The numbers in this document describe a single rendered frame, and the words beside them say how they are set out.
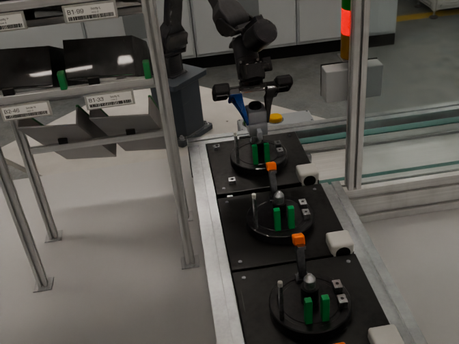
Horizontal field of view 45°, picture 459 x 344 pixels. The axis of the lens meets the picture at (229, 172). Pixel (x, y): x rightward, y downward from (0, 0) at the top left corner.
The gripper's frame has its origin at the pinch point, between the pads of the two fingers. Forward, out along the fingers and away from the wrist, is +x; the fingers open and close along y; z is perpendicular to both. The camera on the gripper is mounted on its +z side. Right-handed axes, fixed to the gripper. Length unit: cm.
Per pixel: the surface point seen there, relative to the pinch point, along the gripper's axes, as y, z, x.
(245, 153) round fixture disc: -3.0, -8.8, 8.6
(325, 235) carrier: 7.4, 14.5, 31.4
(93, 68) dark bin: -32.5, 25.0, -5.8
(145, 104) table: -28, -67, -24
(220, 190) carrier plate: -10.8, -1.9, 17.2
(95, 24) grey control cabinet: -65, -272, -148
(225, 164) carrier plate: -8.3, -9.9, 10.3
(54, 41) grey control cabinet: -98, -279, -142
